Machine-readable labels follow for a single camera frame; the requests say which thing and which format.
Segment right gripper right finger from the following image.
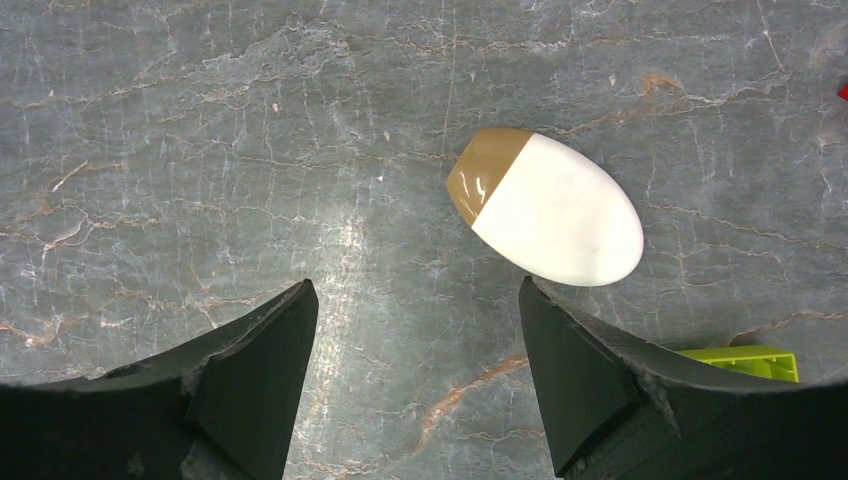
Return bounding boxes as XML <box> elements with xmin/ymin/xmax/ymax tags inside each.
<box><xmin>518</xmin><ymin>276</ymin><xmax>783</xmax><ymax>480</ymax></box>

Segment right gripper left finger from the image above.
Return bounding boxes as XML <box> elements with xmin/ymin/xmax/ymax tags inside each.
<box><xmin>66</xmin><ymin>278</ymin><xmax>321</xmax><ymax>480</ymax></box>

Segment white gold oval case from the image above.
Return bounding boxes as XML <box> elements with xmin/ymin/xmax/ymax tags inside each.
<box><xmin>445</xmin><ymin>128</ymin><xmax>644</xmax><ymax>287</ymax></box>

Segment green lego brick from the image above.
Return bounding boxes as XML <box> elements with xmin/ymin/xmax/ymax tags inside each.
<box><xmin>678</xmin><ymin>345</ymin><xmax>800</xmax><ymax>383</ymax></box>

